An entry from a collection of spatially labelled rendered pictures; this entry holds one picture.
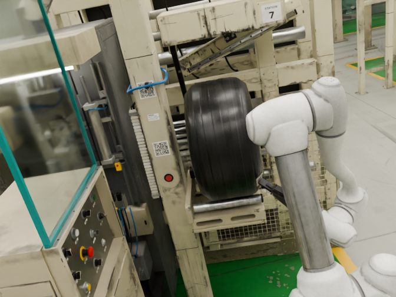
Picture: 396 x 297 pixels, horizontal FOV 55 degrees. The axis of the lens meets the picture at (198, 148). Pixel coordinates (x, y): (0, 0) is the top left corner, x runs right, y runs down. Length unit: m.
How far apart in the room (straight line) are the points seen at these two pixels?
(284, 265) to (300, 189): 1.67
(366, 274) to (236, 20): 1.23
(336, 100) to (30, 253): 1.04
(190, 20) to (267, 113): 0.86
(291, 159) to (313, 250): 0.29
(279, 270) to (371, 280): 1.54
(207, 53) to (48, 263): 1.30
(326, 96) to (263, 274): 1.79
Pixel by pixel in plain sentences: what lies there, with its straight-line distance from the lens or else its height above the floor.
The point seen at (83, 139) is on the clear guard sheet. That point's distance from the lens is 1.63.
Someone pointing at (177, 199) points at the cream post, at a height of 0.93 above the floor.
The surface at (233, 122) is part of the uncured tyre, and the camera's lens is 1.60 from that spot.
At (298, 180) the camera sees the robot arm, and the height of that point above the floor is 1.30.
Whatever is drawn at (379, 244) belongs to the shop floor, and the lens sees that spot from 3.05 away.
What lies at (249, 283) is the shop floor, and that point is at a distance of 2.76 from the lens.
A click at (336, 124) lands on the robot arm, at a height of 1.42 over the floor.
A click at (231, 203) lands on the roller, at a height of 0.91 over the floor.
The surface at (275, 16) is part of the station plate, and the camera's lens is 1.95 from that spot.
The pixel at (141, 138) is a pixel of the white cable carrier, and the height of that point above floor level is 1.28.
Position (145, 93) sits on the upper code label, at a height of 1.50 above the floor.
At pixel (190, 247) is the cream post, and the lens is 2.12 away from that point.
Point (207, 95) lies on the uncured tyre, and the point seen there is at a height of 1.45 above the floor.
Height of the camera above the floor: 1.92
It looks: 24 degrees down
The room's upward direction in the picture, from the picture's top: 12 degrees counter-clockwise
